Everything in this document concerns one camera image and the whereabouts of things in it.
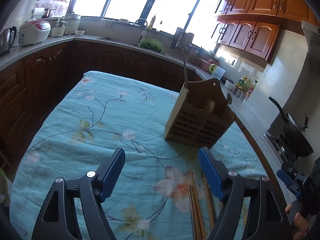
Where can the silver metal chopstick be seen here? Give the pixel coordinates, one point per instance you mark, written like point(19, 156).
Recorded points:
point(185, 69)

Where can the upper wooden wall cabinets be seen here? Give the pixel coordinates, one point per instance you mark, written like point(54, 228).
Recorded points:
point(255, 26)

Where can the wooden utensil holder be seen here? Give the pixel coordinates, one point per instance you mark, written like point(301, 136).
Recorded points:
point(201, 114)

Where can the range hood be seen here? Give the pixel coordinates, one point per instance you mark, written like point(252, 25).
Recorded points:
point(312, 35)

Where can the black wok pan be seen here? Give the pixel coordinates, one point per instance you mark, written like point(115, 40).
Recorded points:
point(294, 140)

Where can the stainless electric kettle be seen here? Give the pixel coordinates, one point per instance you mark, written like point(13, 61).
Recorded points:
point(7, 39)

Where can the teal floral tablecloth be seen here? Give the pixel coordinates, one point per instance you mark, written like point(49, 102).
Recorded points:
point(161, 218)

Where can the green colander with vegetables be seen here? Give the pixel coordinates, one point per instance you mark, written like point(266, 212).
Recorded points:
point(151, 44)

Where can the white pink rice cooker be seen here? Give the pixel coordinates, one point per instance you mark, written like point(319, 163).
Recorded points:
point(33, 32)

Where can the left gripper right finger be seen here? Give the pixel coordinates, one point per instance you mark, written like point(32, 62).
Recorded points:
point(266, 217)

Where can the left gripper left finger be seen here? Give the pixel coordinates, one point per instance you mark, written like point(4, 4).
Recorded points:
point(57, 217)

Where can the clear measuring jug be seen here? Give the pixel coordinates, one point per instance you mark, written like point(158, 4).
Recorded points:
point(218, 73)

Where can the yellow oil bottle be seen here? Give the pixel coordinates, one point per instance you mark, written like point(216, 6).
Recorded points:
point(243, 84)

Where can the person right hand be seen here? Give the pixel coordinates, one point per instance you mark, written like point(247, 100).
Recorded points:
point(301, 227)

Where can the knife rack on counter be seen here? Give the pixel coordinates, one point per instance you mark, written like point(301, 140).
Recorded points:
point(181, 39)

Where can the white cooking pot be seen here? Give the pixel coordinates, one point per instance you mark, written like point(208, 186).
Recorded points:
point(72, 23)

